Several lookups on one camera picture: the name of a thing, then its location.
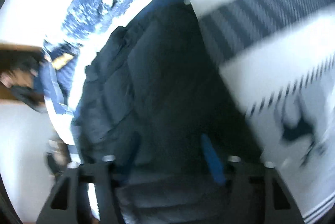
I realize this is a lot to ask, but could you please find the black puffer jacket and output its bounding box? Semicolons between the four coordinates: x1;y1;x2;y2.
75;3;261;223

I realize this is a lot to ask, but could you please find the blue striped pillow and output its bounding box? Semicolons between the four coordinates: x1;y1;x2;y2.
40;41;80;114

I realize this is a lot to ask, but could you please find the white navy striped blanket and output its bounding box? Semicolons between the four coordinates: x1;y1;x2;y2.
44;0;335;224

